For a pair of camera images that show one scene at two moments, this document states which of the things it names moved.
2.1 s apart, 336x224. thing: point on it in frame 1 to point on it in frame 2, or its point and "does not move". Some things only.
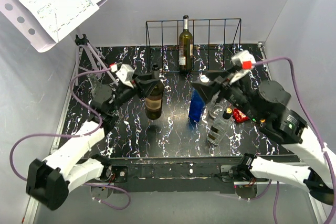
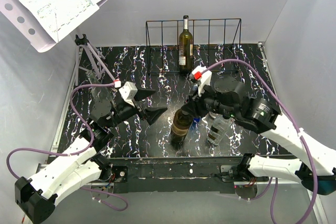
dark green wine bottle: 154,99 to 181,125
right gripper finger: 208,90 to 191,108
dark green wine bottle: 186,48 does not move
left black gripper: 146,91 to 151,114
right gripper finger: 221,76 to 192,97
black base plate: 175,175 does not move
